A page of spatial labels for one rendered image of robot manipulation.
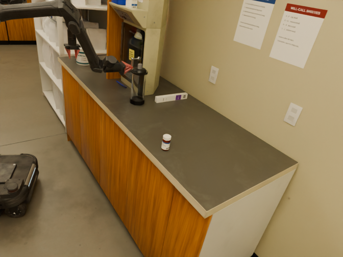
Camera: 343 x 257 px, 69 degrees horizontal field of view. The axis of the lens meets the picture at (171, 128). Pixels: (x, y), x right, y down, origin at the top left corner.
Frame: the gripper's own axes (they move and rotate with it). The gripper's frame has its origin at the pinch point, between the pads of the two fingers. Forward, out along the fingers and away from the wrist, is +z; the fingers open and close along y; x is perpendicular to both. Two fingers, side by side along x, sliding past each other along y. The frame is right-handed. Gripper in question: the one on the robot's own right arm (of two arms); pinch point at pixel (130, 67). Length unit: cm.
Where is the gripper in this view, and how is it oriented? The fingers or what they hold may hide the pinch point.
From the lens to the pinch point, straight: 180.8
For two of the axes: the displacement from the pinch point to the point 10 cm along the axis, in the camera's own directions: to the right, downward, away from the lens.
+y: -5.6, -5.9, 5.8
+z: 7.9, -1.8, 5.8
